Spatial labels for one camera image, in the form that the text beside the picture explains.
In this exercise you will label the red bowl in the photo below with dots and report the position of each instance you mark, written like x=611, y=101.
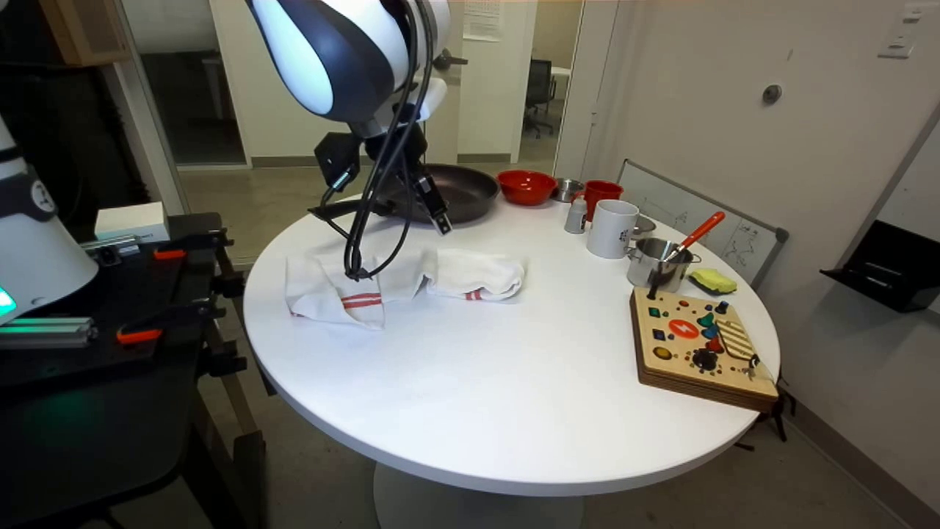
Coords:
x=528, y=186

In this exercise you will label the round white table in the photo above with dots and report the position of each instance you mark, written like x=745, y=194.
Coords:
x=441, y=390

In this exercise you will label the yellow green sponge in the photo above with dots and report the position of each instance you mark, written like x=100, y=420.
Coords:
x=714, y=280

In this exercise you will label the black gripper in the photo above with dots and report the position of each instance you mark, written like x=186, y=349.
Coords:
x=398, y=161

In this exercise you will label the white box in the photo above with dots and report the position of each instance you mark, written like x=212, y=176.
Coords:
x=131, y=221

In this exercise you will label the black frying pan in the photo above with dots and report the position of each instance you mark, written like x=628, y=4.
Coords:
x=472, y=192

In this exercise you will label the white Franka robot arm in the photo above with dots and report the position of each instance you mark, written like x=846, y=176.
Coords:
x=353, y=47

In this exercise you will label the whiteboard leaning on wall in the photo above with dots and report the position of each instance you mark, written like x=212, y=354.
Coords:
x=745, y=236

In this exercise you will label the wooden cabinet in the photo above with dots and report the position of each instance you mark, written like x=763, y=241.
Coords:
x=87, y=29

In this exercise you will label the small grey metal cup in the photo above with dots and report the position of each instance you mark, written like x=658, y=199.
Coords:
x=575, y=217

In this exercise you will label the silver rail on cart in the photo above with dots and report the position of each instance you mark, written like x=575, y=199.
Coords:
x=45, y=329

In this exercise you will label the white wall switch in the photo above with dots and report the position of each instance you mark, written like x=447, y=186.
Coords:
x=899, y=39

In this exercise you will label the red cup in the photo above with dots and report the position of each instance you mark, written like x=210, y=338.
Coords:
x=603, y=194

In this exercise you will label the black robot cart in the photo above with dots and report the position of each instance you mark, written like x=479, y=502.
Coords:
x=90, y=430

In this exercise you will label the white towel with red stripes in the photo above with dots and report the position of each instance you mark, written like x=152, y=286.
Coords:
x=472, y=280

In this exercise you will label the steel saucepan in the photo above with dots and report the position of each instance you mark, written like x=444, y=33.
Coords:
x=658, y=266

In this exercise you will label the black wall tray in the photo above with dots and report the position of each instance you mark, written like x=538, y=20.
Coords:
x=885, y=267

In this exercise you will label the white mug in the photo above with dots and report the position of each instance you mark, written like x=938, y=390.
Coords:
x=611, y=230

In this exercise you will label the black clamp with orange grip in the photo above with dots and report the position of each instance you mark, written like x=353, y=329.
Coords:
x=139, y=335
x=169, y=252

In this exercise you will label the round wall fixture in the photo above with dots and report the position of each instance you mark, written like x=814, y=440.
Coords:
x=774, y=95

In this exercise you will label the wooden shape puzzle board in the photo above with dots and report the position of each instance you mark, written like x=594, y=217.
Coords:
x=701, y=368

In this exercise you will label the small steel measuring cup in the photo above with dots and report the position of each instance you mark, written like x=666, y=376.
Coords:
x=570, y=189

